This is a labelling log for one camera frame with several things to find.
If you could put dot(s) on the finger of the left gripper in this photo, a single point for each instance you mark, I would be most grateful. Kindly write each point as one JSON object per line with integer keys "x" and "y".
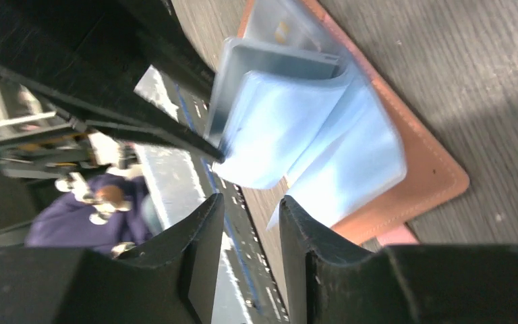
{"x": 86, "y": 58}

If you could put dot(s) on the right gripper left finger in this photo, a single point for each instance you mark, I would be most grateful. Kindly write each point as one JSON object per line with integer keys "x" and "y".
{"x": 168, "y": 279}

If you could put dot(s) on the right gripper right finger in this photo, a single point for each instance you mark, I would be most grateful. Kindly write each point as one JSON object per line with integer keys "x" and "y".
{"x": 331, "y": 280}

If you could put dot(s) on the brown leather card holder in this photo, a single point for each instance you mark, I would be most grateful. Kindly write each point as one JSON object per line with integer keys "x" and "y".
{"x": 295, "y": 98}

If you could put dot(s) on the person in purple top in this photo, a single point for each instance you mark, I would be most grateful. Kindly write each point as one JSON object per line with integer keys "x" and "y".
{"x": 66, "y": 223}

